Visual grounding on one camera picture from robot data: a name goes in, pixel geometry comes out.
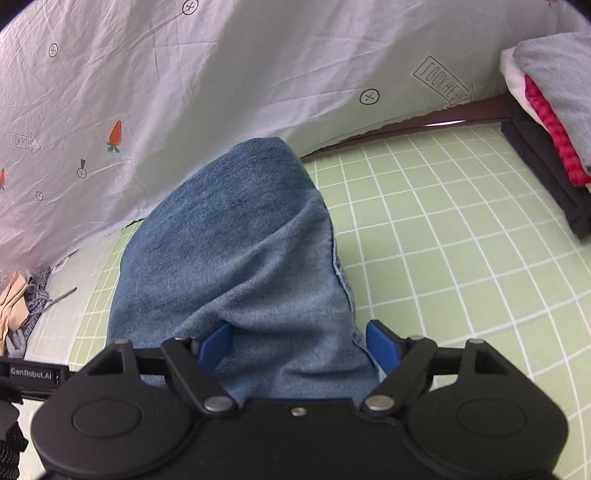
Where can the beige garment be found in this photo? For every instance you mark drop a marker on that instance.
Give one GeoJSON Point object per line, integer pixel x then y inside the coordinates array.
{"type": "Point", "coordinates": [13, 307]}

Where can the green grid cutting mat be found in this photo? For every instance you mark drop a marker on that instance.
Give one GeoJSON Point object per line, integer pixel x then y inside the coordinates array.
{"type": "Point", "coordinates": [455, 248]}

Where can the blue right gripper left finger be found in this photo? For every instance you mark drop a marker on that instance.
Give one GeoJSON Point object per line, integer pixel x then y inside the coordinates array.
{"type": "Point", "coordinates": [212, 346]}

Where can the grey hoodie with drawstring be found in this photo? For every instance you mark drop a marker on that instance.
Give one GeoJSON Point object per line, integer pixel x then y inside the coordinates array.
{"type": "Point", "coordinates": [16, 343]}

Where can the white folded garment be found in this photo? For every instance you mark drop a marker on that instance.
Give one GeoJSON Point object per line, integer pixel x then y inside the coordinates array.
{"type": "Point", "coordinates": [515, 81]}

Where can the red striped folded garment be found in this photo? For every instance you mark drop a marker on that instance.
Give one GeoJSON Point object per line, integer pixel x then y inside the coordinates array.
{"type": "Point", "coordinates": [570, 159]}

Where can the blue denim jeans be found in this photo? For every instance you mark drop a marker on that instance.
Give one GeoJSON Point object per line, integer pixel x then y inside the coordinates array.
{"type": "Point", "coordinates": [248, 240]}

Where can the grey printed carrot sheet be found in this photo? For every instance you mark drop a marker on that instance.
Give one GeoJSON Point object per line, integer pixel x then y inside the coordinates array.
{"type": "Point", "coordinates": [107, 106]}

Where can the grey fleece folded garment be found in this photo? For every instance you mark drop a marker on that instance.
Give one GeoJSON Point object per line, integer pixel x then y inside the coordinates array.
{"type": "Point", "coordinates": [559, 65]}

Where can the black folded garment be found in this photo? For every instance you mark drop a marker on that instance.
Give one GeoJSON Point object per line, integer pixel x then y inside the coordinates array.
{"type": "Point", "coordinates": [536, 149]}

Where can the blue plaid shirt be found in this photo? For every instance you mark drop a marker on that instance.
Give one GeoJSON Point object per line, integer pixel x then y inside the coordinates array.
{"type": "Point", "coordinates": [36, 298]}

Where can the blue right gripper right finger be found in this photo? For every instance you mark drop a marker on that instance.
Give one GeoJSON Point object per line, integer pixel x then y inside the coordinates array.
{"type": "Point", "coordinates": [387, 348]}

